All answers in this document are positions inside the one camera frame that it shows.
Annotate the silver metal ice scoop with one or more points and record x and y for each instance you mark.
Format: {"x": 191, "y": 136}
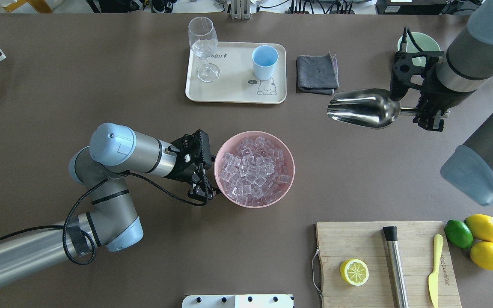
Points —
{"x": 370, "y": 108}

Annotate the cream rabbit serving tray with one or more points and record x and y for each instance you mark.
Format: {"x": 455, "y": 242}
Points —
{"x": 237, "y": 82}

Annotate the grey folded cloth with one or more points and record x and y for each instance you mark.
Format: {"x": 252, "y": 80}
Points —
{"x": 317, "y": 74}

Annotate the half lemon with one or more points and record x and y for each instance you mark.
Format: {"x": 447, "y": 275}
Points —
{"x": 354, "y": 271}

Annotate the steel muddler black tip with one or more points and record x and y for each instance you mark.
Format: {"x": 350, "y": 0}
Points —
{"x": 391, "y": 236}

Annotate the yellow plastic knife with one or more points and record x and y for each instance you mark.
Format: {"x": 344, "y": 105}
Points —
{"x": 433, "y": 278}

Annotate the yellow lemon lower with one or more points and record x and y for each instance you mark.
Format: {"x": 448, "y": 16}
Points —
{"x": 481, "y": 254}

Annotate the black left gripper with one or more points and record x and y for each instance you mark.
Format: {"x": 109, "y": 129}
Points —
{"x": 182, "y": 170}

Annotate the yellow lemon upper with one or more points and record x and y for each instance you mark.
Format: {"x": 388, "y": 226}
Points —
{"x": 481, "y": 226}

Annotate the light green bowl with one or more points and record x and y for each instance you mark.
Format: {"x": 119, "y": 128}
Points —
{"x": 425, "y": 42}

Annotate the light blue cup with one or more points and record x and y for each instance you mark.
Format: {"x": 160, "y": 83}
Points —
{"x": 264, "y": 59}

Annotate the green lime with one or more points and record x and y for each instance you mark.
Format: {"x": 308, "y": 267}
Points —
{"x": 459, "y": 234}

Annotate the pink bowl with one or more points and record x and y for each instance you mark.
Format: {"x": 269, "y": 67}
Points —
{"x": 254, "y": 169}

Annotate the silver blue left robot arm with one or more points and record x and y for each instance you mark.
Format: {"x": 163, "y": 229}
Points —
{"x": 65, "y": 202}

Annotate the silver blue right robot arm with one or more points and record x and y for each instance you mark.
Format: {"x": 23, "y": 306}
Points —
{"x": 452, "y": 166}

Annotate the clear plastic ice cubes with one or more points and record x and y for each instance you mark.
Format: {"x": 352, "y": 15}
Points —
{"x": 253, "y": 170}

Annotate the clear wine glass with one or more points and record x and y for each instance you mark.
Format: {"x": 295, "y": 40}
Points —
{"x": 203, "y": 42}

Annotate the bamboo cutting board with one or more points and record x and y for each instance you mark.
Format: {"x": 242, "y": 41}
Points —
{"x": 340, "y": 241}

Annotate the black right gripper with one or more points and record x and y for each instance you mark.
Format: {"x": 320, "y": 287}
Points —
{"x": 438, "y": 95}

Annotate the yellow lemon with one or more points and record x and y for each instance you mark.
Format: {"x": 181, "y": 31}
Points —
{"x": 481, "y": 254}
{"x": 481, "y": 226}

